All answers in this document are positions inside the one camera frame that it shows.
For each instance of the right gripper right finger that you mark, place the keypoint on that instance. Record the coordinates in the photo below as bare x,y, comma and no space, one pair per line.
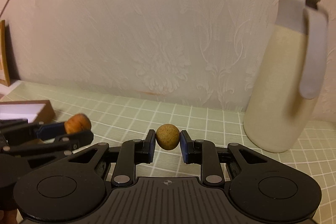
203,153

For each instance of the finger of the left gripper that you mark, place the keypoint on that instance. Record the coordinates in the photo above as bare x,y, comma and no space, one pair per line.
17,132
66,142

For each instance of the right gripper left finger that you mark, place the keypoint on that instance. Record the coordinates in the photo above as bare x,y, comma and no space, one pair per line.
129,155

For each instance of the brown round fruit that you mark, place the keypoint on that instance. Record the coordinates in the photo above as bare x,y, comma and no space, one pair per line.
77,123

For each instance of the speckled yellow round fruit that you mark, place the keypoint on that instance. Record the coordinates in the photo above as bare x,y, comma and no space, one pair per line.
168,136

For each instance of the white shallow cardboard tray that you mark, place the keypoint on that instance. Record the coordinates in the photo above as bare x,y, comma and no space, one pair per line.
33,111

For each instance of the green checked table mat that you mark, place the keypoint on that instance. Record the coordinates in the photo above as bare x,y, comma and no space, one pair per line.
116,119

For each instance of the wooden framed calligraphy picture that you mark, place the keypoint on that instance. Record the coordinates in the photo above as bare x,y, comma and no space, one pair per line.
5,79

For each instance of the cream thermos jug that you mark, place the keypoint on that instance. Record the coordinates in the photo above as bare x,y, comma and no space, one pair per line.
291,76

